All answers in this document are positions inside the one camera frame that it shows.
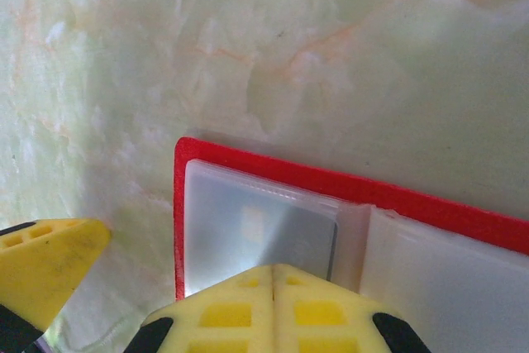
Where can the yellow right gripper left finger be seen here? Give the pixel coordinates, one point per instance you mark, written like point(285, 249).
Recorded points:
point(219, 320)

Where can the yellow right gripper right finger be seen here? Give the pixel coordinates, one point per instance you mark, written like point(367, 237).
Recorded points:
point(326, 320)

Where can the red felt card holder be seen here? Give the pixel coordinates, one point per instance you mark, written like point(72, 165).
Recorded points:
point(289, 167)

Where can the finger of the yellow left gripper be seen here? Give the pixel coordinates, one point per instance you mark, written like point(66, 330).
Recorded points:
point(45, 262)

